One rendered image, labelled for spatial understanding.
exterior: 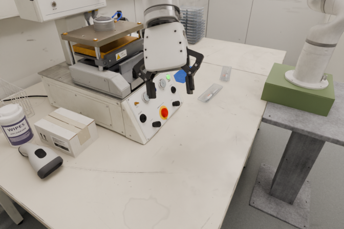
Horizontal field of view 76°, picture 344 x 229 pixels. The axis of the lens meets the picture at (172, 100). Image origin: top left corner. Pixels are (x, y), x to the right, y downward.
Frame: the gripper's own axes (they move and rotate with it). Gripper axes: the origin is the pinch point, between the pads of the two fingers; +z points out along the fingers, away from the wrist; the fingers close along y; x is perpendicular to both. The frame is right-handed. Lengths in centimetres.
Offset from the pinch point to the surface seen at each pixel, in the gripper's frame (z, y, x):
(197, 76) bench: -12, 10, -81
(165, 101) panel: 1.4, 17.1, -41.7
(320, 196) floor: 75, -56, -123
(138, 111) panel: 3.9, 22.2, -25.7
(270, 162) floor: 56, -28, -139
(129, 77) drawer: -9.0, 24.1, -24.8
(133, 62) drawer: -15.8, 24.8, -30.7
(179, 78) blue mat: -12, 19, -75
